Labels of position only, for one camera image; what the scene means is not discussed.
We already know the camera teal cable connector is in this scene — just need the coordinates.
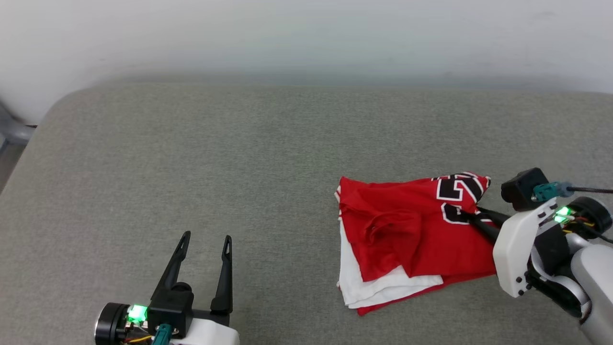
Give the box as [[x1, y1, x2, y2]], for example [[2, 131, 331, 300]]
[[533, 182, 573, 202], [152, 323, 173, 345]]

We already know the left camera teal cable connector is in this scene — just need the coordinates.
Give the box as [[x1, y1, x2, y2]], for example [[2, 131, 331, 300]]
[[152, 323, 173, 345]]

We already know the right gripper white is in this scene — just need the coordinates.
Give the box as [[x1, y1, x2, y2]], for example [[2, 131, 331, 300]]
[[458, 196, 571, 299]]

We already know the red and white jersey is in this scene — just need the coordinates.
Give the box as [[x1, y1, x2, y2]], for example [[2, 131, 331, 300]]
[[334, 172, 499, 317]]

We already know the right camera teal cable connector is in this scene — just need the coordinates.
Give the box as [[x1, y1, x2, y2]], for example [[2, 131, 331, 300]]
[[533, 182, 573, 202]]

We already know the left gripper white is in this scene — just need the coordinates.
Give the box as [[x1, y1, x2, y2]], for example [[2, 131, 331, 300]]
[[150, 231, 240, 345]]

